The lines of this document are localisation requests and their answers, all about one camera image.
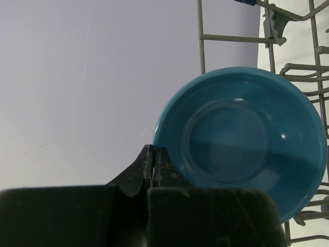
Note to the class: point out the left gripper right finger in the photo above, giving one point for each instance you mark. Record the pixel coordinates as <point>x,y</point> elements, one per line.
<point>190,216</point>

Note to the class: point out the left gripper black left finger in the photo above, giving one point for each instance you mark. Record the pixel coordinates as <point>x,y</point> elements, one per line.
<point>114,214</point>

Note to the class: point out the blue bowl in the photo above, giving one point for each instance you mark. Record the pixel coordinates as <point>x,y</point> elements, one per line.
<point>243,127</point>

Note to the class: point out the grey wire dish rack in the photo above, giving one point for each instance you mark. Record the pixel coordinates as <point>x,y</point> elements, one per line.
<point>292,42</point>

